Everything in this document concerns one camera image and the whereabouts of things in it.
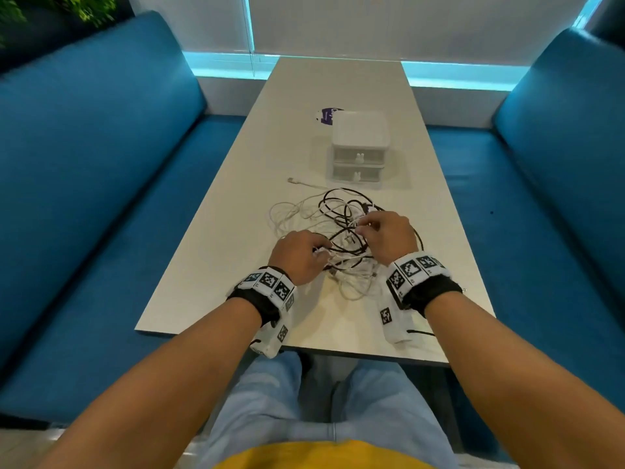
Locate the black marker wristband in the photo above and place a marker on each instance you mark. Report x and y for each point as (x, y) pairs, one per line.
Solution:
(434, 288)
(259, 302)

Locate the green plant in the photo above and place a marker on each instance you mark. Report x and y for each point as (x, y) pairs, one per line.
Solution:
(88, 7)

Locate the person's left hand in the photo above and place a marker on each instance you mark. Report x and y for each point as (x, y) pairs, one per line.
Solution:
(298, 256)

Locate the person's right forearm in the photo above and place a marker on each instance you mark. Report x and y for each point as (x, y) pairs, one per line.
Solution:
(512, 385)

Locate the dark planter box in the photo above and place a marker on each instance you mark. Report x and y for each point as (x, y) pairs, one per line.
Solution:
(39, 39)

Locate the yellow shirt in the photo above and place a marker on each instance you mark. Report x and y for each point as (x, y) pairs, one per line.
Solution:
(317, 456)

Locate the purple sticker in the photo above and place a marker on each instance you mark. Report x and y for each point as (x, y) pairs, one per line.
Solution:
(326, 117)

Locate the white charger on floor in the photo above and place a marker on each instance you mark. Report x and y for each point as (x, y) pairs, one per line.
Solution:
(421, 332)

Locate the blue jeans legs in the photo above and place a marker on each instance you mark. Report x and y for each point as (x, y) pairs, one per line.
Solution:
(263, 400)

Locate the person's left forearm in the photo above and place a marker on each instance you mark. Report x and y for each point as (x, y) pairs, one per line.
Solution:
(146, 395)

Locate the white roller blind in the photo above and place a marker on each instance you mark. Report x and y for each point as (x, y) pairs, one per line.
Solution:
(415, 24)
(195, 19)

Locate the person's right hand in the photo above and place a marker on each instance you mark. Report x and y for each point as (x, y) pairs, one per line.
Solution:
(393, 236)

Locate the blue sofa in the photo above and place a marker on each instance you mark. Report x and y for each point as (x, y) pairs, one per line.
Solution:
(97, 190)
(561, 190)

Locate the white mini drawer box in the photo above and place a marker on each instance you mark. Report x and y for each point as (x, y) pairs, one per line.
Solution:
(361, 129)

